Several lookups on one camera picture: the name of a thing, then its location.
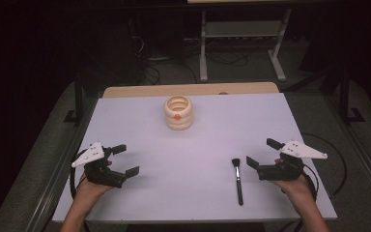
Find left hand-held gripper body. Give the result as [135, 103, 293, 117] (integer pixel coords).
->
[71, 141, 128, 189]

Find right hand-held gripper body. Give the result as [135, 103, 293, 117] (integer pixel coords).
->
[256, 139, 329, 182]

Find black makeup brush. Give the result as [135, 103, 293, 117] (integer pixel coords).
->
[231, 158, 244, 207]

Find cream ribbed brush holder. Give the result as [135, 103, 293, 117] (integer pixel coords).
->
[163, 95, 195, 131]

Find person's left hand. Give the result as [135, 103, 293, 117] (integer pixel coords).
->
[75, 159, 114, 198]

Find person's right hand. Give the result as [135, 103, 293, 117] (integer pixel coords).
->
[270, 158, 314, 202]

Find white table board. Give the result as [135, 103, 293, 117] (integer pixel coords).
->
[51, 93, 338, 224]

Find wooden table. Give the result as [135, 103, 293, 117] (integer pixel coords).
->
[102, 81, 280, 99]

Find grey metal stand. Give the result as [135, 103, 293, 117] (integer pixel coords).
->
[199, 8, 293, 83]

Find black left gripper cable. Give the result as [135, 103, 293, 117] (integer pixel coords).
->
[69, 149, 89, 201]

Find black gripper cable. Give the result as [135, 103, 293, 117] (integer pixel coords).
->
[300, 131, 349, 198]
[69, 149, 89, 201]

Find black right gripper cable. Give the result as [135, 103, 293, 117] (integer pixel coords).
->
[300, 131, 349, 198]

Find black stand post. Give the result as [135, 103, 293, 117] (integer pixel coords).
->
[338, 68, 367, 126]
[63, 71, 85, 126]

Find black floor cables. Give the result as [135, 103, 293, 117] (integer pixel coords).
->
[128, 33, 249, 85]

